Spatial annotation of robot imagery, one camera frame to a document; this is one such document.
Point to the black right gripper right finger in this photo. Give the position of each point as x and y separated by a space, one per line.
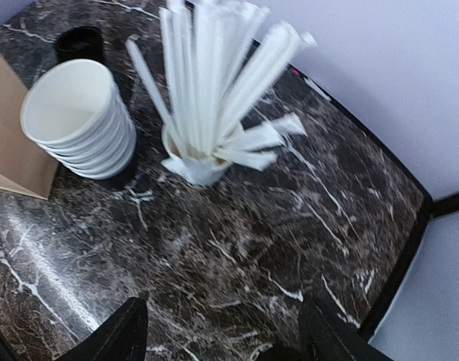
324 336

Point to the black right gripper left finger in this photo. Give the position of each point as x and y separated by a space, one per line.
123 336

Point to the brown paper bag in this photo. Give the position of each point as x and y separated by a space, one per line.
24 167

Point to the white cup holding straws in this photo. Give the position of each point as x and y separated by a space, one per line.
198 172

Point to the stack of black paper cups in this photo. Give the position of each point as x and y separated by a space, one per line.
75 113

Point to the bundle of white wrapped straws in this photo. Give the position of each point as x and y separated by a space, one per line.
215 75

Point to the stack of black lids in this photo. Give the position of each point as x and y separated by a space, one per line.
84 42

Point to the black enclosure frame post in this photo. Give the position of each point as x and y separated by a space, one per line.
445 206

